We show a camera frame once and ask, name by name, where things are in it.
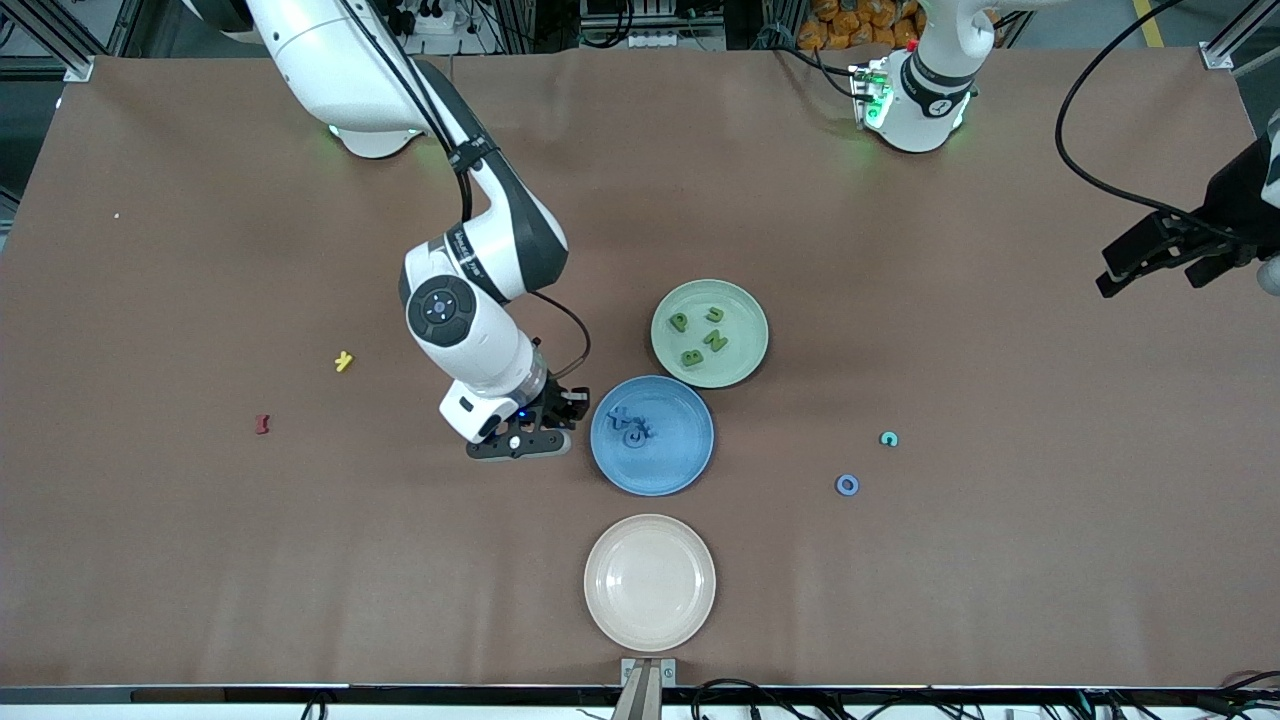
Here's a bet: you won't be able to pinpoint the blue plate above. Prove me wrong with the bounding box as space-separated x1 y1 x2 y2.
589 375 716 498

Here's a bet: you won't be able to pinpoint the light green plate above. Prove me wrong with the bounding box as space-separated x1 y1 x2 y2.
650 278 771 390

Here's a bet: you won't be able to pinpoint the beige plate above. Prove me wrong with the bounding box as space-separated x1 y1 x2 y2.
583 513 718 654

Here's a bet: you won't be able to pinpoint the black equipment rack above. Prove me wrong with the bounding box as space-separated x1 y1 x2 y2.
578 0 728 51

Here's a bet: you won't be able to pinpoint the bag of orange fruits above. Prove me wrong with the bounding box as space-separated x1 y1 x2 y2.
797 0 921 51

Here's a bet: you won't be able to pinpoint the brown table cover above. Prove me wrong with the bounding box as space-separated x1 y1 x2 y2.
0 45 1280 691

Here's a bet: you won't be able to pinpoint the white power strip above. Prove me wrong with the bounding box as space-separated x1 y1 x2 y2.
398 0 471 36

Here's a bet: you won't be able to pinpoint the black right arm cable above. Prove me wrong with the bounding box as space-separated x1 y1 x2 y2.
340 0 592 381

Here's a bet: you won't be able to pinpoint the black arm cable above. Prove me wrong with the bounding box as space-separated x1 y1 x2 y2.
1054 0 1241 243
340 0 592 381

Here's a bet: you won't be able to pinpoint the aluminium frame profile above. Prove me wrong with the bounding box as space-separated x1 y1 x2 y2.
0 0 136 83
1200 0 1280 73

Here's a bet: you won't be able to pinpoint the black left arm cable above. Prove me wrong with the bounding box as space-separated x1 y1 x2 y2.
1054 0 1241 243

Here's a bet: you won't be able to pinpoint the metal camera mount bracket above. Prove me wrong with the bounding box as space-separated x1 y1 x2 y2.
621 657 677 720

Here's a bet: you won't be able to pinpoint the tangled black cables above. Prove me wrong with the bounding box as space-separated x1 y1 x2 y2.
690 675 1280 720

